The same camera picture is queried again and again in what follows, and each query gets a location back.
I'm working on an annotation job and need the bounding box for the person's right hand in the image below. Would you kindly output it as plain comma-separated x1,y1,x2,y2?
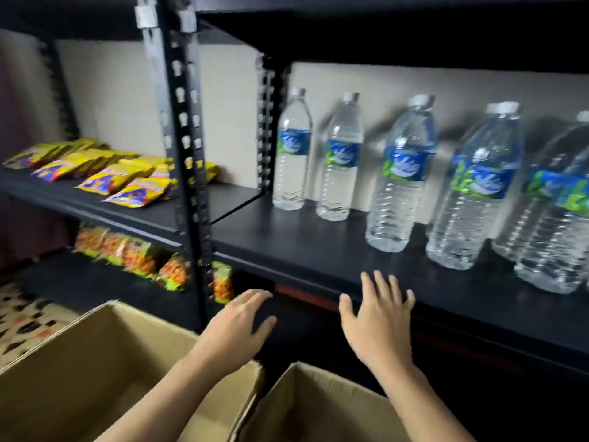
339,270,416,376

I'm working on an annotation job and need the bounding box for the person's left hand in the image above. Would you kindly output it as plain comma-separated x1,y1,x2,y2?
194,289,278,377

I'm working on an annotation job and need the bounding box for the person's right forearm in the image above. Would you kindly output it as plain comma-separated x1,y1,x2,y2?
370,361,475,442

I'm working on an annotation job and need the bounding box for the person's left forearm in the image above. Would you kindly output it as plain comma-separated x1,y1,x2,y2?
94,351,236,442

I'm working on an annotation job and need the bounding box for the black metal shelf rack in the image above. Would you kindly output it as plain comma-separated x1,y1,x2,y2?
186,0,589,392
0,0,273,333

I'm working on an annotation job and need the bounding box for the orange green snack packet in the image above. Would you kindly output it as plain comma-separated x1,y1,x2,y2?
74,225,109,259
98,232,130,267
122,239,160,279
156,254,190,292
212,261,236,304

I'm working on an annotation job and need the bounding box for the row of clear water bottles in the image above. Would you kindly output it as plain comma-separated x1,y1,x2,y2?
272,86,589,295

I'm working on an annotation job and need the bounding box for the small open cardboard box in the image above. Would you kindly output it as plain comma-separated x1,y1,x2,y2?
236,361,413,442

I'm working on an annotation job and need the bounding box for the large open cardboard box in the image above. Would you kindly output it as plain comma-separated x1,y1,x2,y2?
0,299,266,442

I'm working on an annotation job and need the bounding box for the pile of yellow snack packets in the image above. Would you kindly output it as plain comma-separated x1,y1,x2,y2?
2,138,220,209

